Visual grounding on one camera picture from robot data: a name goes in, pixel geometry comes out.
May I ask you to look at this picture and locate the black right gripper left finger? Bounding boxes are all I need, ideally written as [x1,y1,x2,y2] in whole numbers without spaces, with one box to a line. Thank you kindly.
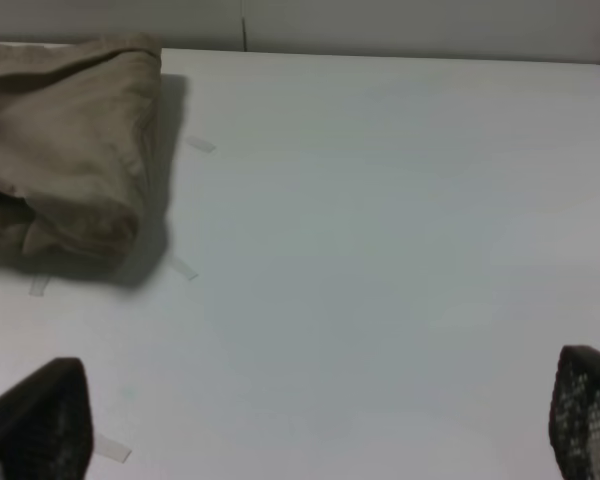
[0,358,93,479]

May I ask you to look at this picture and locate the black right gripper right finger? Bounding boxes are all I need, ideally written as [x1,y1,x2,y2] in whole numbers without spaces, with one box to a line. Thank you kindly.
[548,345,600,480]

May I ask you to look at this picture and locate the khaki shorts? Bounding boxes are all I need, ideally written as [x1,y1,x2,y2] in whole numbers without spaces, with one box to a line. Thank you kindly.
[0,34,162,270]

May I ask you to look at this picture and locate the clear tape strip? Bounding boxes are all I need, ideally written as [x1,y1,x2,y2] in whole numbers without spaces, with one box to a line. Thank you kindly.
[29,274,51,297]
[186,136,216,153]
[169,256,198,281]
[94,433,132,464]

